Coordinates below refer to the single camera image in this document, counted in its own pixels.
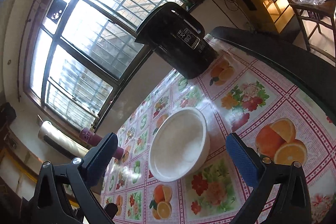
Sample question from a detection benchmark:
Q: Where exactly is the wooden chair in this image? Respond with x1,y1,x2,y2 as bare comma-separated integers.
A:
288,0,335,62

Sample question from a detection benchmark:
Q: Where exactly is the window with metal grille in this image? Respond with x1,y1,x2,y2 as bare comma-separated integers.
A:
25,0,196,132

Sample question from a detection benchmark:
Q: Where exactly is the magenta thermos bottle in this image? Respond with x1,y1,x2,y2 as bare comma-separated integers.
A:
79,128,124,160

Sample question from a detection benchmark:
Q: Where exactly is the black rice cooker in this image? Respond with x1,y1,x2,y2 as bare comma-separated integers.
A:
135,2,218,80

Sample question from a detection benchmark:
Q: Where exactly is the floral plastic tablecloth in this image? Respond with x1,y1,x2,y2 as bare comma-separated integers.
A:
100,35,335,223

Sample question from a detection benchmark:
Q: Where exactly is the white paper bowl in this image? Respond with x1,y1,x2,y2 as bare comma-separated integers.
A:
148,107,210,182

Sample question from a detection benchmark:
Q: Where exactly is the white standing air conditioner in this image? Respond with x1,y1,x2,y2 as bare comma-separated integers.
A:
38,121,88,160

